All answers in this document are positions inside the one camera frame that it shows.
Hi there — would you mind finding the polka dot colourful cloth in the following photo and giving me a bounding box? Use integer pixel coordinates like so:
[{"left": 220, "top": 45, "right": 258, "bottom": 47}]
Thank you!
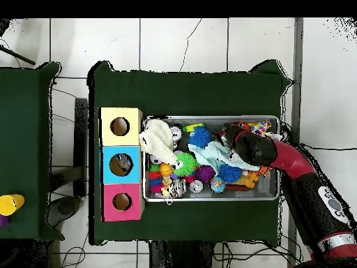
[{"left": 245, "top": 119, "right": 282, "bottom": 140}]

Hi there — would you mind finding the green spiky rubber ball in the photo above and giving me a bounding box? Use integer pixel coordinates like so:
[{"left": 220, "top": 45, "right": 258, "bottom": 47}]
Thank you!
[{"left": 172, "top": 151, "right": 199, "bottom": 177}]

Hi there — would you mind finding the cream knitted cloth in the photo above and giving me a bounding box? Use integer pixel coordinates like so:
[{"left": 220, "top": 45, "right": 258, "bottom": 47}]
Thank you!
[{"left": 139, "top": 118, "right": 181, "bottom": 166}]

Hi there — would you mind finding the clear plastic bottle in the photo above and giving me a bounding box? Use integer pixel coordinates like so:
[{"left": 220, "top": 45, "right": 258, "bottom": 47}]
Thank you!
[{"left": 116, "top": 156, "right": 134, "bottom": 174}]

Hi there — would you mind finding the wooden box with three holes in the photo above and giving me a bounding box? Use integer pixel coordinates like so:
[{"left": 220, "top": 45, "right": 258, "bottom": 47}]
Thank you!
[{"left": 99, "top": 107, "right": 145, "bottom": 223}]

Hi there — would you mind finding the mint green fuzzy cloth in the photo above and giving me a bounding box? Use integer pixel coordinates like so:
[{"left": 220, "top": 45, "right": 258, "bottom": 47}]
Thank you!
[{"left": 187, "top": 140, "right": 261, "bottom": 172}]

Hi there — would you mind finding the blue spiky rubber ball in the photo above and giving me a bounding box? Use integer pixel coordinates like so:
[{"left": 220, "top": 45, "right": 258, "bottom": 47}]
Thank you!
[{"left": 189, "top": 126, "right": 213, "bottom": 149}]

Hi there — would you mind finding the small globe ball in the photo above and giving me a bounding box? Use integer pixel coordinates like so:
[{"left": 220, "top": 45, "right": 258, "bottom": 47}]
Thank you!
[{"left": 211, "top": 177, "right": 227, "bottom": 194}]

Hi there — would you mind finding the small orange basketball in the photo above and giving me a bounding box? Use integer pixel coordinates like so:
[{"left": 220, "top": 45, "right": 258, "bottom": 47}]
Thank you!
[{"left": 159, "top": 162, "right": 174, "bottom": 177}]

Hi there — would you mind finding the crushed silver can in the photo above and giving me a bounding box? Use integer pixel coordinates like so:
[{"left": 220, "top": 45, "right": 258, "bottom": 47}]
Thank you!
[{"left": 167, "top": 177, "right": 188, "bottom": 198}]

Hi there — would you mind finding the black upright panel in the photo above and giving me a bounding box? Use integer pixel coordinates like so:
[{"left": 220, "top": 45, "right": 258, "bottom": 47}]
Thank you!
[{"left": 73, "top": 97, "right": 90, "bottom": 198}]

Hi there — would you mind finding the grey round floor base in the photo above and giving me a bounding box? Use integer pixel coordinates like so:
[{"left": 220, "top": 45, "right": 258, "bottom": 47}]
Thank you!
[{"left": 55, "top": 196, "right": 82, "bottom": 220}]

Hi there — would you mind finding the dark green side table cloth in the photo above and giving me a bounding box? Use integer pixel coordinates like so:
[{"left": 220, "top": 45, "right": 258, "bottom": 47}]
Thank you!
[{"left": 0, "top": 61, "right": 63, "bottom": 242}]

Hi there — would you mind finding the yellow plastic cup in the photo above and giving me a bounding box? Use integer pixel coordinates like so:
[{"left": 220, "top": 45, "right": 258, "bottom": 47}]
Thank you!
[{"left": 0, "top": 194, "right": 26, "bottom": 217}]

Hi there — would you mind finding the shallow wire mesh bin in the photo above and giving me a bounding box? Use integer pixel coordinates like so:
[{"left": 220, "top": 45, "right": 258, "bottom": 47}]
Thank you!
[{"left": 142, "top": 114, "right": 281, "bottom": 202}]

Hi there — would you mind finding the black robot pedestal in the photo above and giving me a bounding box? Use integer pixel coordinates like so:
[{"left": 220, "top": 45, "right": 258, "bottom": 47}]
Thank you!
[{"left": 147, "top": 239, "right": 225, "bottom": 268}]

